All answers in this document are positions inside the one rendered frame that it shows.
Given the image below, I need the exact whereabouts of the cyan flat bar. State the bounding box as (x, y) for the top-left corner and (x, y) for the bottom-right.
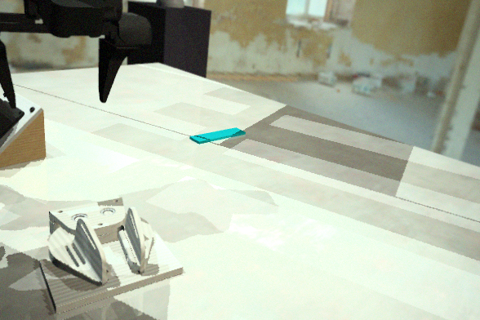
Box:
(189, 127), (246, 144)

